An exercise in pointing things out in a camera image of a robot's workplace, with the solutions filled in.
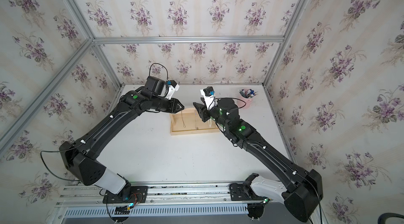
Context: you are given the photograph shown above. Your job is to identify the pens in cup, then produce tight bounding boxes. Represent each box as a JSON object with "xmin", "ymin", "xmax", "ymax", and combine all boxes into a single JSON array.
[{"xmin": 239, "ymin": 88, "xmax": 256, "ymax": 99}]

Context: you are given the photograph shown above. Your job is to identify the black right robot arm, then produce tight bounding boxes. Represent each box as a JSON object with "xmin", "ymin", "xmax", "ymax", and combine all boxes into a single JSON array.
[{"xmin": 193, "ymin": 98, "xmax": 323, "ymax": 222}]

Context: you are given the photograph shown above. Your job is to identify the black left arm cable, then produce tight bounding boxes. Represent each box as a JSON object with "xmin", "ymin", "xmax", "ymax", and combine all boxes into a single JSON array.
[{"xmin": 40, "ymin": 149, "xmax": 80, "ymax": 183}]

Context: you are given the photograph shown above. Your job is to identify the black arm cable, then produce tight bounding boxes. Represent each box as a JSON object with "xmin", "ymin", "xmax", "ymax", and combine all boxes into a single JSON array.
[
  {"xmin": 40, "ymin": 149, "xmax": 80, "ymax": 183},
  {"xmin": 216, "ymin": 97, "xmax": 247, "ymax": 110}
]

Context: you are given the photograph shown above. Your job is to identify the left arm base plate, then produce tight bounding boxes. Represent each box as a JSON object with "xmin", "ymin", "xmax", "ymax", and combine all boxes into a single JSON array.
[{"xmin": 103, "ymin": 186, "xmax": 149, "ymax": 204}]

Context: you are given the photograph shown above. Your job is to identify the aluminium mounting rail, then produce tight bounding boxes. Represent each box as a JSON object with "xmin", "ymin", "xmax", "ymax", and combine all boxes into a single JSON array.
[{"xmin": 55, "ymin": 182, "xmax": 234, "ymax": 207}]

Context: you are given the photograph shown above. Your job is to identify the wooden jewelry display stand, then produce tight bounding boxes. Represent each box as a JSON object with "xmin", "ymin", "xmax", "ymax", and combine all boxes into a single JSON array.
[{"xmin": 170, "ymin": 108, "xmax": 219, "ymax": 136}]

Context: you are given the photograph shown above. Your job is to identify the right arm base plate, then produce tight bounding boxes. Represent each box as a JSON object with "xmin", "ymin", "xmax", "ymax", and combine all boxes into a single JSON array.
[{"xmin": 229, "ymin": 183, "xmax": 267, "ymax": 202}]

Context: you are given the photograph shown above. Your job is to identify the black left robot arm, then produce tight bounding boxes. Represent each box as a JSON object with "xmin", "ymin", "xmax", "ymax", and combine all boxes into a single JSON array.
[{"xmin": 59, "ymin": 76, "xmax": 184, "ymax": 201}]

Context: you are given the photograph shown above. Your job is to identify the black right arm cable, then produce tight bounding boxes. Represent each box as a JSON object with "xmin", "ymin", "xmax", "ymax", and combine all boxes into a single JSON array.
[{"xmin": 216, "ymin": 97, "xmax": 247, "ymax": 110}]

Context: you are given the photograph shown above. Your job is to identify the pink pen cup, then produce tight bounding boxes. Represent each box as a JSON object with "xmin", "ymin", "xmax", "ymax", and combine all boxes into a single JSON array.
[{"xmin": 237, "ymin": 95, "xmax": 253, "ymax": 109}]

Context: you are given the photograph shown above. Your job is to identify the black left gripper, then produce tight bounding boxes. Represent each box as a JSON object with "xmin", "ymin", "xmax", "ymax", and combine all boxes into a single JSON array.
[{"xmin": 151, "ymin": 96, "xmax": 187, "ymax": 113}]

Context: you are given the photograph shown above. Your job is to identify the white vented cable duct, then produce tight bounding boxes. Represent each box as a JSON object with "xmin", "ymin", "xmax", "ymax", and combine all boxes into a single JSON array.
[{"xmin": 64, "ymin": 203, "xmax": 248, "ymax": 219}]

